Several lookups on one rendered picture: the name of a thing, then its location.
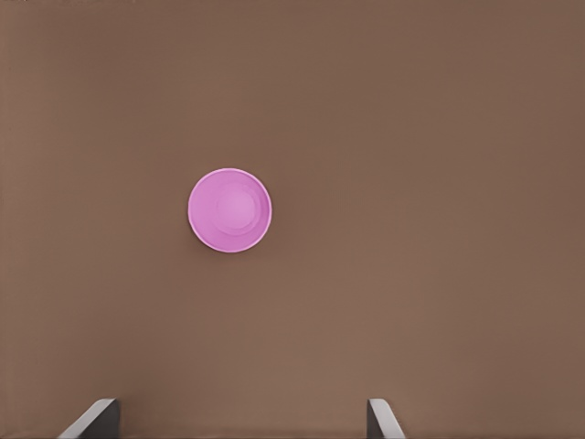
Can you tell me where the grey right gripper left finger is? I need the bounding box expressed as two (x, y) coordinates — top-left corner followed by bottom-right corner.
(57, 397), (122, 439)

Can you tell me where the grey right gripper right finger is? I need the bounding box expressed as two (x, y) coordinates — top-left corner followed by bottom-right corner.
(367, 397), (407, 439)

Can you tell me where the pink bowl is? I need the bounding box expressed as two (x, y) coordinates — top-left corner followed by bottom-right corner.
(186, 166), (273, 254)

